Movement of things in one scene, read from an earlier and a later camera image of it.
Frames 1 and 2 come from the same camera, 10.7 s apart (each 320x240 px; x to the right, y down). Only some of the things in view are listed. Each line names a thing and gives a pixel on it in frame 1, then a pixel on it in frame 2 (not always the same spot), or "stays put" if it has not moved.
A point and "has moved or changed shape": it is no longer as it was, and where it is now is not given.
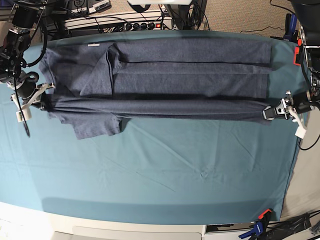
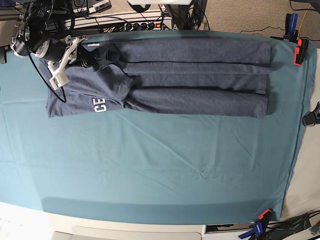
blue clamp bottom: (257, 230) stays put
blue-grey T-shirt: (98, 87) has moved or changed shape
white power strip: (165, 25) stays put
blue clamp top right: (291, 32) stays put
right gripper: (270, 113) to (312, 118)
